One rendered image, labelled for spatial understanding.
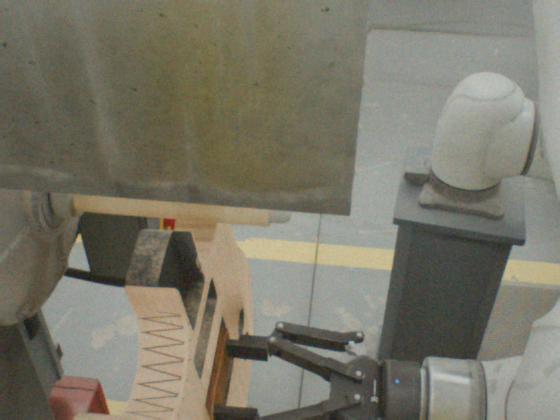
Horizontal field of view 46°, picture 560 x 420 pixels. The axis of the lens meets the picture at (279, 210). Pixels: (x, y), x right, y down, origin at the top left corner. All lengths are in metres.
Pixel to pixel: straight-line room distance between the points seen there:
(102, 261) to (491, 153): 0.79
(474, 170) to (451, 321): 0.42
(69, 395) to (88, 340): 0.89
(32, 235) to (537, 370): 0.44
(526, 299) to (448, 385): 1.65
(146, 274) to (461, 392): 0.33
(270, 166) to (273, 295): 1.83
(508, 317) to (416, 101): 1.29
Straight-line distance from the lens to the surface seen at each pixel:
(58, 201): 0.64
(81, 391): 1.29
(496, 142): 1.39
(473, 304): 1.63
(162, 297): 0.55
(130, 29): 0.35
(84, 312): 2.25
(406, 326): 1.71
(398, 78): 3.36
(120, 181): 0.41
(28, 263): 0.65
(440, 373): 0.70
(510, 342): 2.20
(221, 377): 0.72
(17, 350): 1.02
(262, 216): 0.59
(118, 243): 0.97
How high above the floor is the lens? 1.65
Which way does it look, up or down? 41 degrees down
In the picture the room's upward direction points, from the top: straight up
